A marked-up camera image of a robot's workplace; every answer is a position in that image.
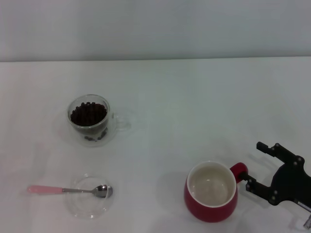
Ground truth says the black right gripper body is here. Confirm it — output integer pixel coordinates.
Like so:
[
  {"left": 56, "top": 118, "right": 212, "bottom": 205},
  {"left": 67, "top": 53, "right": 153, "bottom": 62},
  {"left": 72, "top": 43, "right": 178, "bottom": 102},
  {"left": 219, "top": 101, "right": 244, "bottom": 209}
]
[{"left": 267, "top": 162, "right": 311, "bottom": 206}]

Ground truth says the red mug white inside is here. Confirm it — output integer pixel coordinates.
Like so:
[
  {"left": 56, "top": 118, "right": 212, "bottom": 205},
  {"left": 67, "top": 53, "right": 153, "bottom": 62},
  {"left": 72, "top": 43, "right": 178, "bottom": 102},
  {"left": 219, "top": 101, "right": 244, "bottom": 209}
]
[{"left": 183, "top": 160, "right": 248, "bottom": 223}]

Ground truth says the clear glass saucer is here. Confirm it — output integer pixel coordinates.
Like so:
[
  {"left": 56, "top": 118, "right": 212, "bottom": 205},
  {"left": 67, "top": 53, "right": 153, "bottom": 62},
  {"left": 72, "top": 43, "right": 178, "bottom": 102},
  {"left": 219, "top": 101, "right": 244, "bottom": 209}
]
[{"left": 65, "top": 172, "right": 115, "bottom": 219}]

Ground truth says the pink-handled metal spoon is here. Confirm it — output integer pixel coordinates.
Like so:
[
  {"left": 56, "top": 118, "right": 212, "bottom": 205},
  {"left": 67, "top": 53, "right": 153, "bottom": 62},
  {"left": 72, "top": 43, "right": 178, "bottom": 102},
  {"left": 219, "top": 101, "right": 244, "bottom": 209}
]
[{"left": 26, "top": 184, "right": 114, "bottom": 199}]

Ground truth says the clear double-wall glass cup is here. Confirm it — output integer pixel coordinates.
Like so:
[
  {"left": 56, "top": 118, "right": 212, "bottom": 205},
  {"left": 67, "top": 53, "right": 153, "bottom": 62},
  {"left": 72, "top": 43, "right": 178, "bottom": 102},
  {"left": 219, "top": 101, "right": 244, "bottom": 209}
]
[{"left": 66, "top": 94, "right": 132, "bottom": 148}]

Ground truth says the dark coffee beans heap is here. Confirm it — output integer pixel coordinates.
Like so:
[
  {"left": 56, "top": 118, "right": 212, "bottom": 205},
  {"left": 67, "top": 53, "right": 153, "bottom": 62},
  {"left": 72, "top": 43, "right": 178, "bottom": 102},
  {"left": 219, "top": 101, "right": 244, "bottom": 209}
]
[{"left": 70, "top": 101, "right": 108, "bottom": 142}]

